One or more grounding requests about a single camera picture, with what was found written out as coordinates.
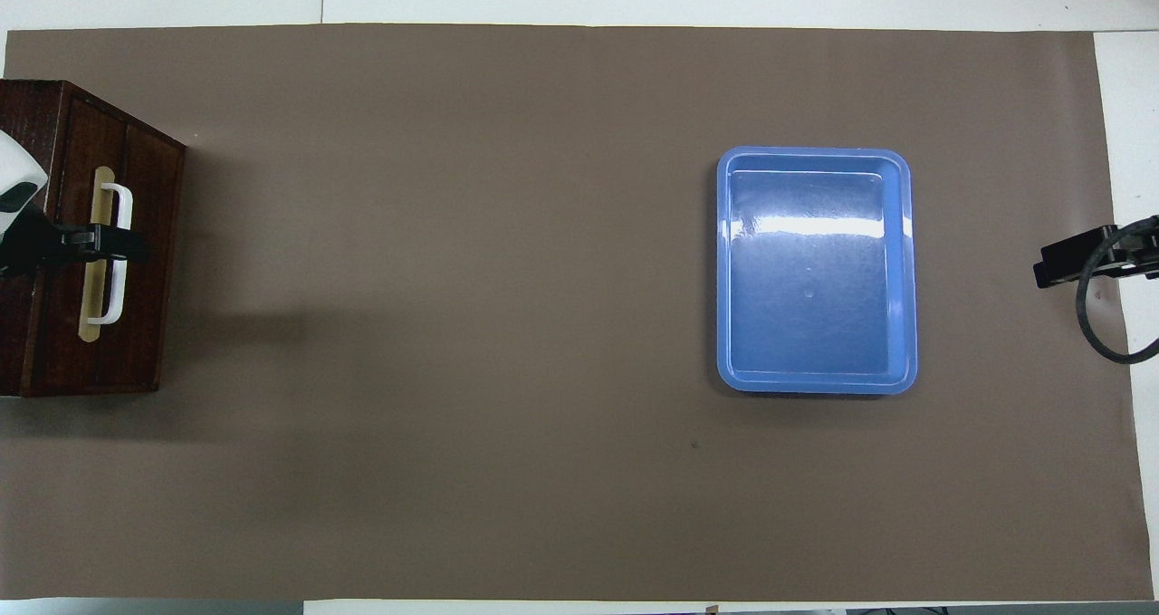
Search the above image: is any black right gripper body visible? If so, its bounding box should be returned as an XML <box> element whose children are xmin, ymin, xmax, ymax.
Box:
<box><xmin>1118</xmin><ymin>216</ymin><xmax>1159</xmax><ymax>281</ymax></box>

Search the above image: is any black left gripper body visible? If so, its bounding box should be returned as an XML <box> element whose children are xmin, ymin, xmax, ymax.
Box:
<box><xmin>0</xmin><ymin>207</ymin><xmax>60</xmax><ymax>279</ymax></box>

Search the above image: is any white drawer handle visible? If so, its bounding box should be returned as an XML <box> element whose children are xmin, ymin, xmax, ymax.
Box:
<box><xmin>86</xmin><ymin>183</ymin><xmax>134</xmax><ymax>326</ymax></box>

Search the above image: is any wooden drawer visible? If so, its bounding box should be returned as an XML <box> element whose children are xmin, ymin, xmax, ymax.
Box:
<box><xmin>36</xmin><ymin>99</ymin><xmax>128</xmax><ymax>395</ymax></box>

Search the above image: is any dark wooden drawer cabinet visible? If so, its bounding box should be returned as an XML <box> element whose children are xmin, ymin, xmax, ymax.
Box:
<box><xmin>0</xmin><ymin>81</ymin><xmax>187</xmax><ymax>399</ymax></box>

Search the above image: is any blue plastic tray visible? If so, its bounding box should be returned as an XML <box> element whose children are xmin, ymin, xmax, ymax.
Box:
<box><xmin>715</xmin><ymin>147</ymin><xmax>919</xmax><ymax>396</ymax></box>

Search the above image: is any brown table mat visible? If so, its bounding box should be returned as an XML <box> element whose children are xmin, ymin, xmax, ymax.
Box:
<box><xmin>0</xmin><ymin>24</ymin><xmax>1155</xmax><ymax>602</ymax></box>

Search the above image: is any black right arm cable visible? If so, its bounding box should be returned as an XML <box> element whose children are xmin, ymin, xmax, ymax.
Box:
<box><xmin>1075</xmin><ymin>219</ymin><xmax>1159</xmax><ymax>365</ymax></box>

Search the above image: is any beige handle backplate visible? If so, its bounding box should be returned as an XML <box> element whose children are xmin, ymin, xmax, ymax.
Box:
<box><xmin>79</xmin><ymin>167</ymin><xmax>117</xmax><ymax>342</ymax></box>

